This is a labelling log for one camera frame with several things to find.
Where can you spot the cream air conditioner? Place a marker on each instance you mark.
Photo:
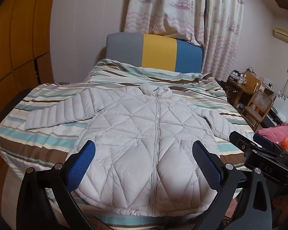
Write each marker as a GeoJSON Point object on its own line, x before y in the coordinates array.
{"type": "Point", "coordinates": [286, 36]}

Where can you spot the striped blanket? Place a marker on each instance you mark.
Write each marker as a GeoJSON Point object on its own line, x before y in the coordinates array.
{"type": "Point", "coordinates": [50, 136]}

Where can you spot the white leaf print bag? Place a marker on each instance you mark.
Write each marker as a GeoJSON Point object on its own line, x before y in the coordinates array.
{"type": "Point", "coordinates": [284, 107]}

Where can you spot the wooden wardrobe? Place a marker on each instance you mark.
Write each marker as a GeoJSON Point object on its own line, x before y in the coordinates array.
{"type": "Point", "coordinates": [16, 40]}

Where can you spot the white ship print curtain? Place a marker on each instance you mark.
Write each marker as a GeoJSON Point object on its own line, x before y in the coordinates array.
{"type": "Point", "coordinates": [172, 7]}

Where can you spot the pink cloth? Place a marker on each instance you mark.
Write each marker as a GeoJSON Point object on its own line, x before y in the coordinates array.
{"type": "Point", "coordinates": [271, 130]}

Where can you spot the wooden chair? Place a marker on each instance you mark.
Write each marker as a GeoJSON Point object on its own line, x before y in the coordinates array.
{"type": "Point", "coordinates": [260, 103]}

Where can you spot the grey yellow blue headboard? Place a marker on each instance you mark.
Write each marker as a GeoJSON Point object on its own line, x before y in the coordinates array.
{"type": "Point", "coordinates": [158, 50]}

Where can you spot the orange cloth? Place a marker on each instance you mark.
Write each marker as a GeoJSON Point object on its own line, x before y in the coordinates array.
{"type": "Point", "coordinates": [286, 142]}

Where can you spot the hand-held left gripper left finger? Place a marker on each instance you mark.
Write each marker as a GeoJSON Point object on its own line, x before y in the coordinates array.
{"type": "Point", "coordinates": [82, 165]}

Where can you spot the person's right hand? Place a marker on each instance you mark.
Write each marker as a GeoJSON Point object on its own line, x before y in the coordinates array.
{"type": "Point", "coordinates": [284, 203]}

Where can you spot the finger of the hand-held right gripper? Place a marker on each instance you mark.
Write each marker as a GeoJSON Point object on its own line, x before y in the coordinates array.
{"type": "Point", "coordinates": [265, 141]}
{"type": "Point", "coordinates": [240, 140]}

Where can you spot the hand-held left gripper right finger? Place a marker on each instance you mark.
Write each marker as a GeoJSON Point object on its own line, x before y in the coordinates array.
{"type": "Point", "coordinates": [208, 164]}

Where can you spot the wooden desk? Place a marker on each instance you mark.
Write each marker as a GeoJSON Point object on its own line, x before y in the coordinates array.
{"type": "Point", "coordinates": [244, 86]}

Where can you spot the white quilted puffer jacket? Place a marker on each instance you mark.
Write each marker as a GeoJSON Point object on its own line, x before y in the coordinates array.
{"type": "Point", "coordinates": [139, 134]}

